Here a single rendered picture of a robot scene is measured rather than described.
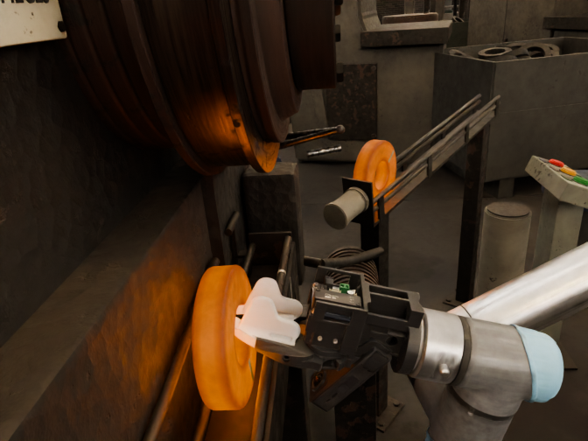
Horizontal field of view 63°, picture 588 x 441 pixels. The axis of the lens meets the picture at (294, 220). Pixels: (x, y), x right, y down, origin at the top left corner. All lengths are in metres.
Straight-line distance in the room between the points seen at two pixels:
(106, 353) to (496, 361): 0.37
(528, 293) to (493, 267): 0.76
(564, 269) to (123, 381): 0.56
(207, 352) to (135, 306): 0.09
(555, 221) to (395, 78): 1.98
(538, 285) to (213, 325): 0.44
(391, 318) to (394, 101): 2.85
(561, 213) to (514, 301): 0.81
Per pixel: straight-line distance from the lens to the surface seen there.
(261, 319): 0.51
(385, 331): 0.53
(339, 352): 0.51
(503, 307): 0.70
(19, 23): 0.41
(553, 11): 4.46
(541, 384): 0.57
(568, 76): 2.94
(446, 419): 0.61
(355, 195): 1.03
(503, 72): 2.71
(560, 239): 1.53
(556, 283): 0.72
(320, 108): 3.38
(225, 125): 0.46
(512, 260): 1.45
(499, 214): 1.40
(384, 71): 3.28
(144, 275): 0.47
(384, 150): 1.11
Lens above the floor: 1.07
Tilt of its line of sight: 24 degrees down
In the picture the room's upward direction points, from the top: 5 degrees counter-clockwise
